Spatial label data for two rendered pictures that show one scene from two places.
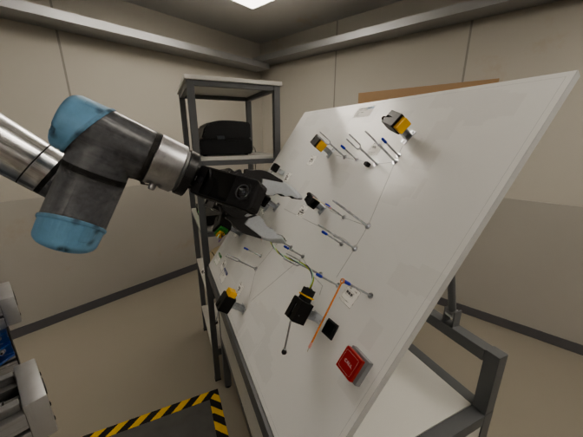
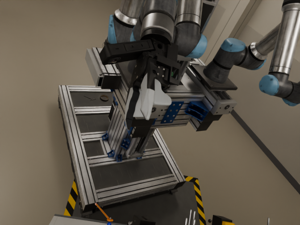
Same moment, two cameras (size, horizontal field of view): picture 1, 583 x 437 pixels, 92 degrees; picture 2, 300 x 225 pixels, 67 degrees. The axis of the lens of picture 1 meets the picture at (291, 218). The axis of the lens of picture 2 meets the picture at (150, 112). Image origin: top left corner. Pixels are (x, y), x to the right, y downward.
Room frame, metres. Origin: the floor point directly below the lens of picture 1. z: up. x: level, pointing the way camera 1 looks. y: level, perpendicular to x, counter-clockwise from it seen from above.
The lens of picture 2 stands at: (0.56, -0.32, 1.72)
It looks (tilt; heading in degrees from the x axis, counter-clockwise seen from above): 38 degrees down; 99
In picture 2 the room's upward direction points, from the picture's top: 25 degrees clockwise
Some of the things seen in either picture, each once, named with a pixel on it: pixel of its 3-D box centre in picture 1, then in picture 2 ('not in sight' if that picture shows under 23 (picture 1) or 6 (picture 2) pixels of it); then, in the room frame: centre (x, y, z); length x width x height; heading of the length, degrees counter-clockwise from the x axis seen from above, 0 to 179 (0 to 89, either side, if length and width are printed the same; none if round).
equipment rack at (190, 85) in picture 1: (233, 231); not in sight; (1.84, 0.40, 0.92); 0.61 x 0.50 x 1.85; 24
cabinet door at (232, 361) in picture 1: (231, 338); not in sight; (1.17, 0.30, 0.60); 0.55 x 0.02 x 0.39; 24
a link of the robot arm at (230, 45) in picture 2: not in sight; (230, 52); (0.63, 1.00, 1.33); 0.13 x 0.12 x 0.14; 30
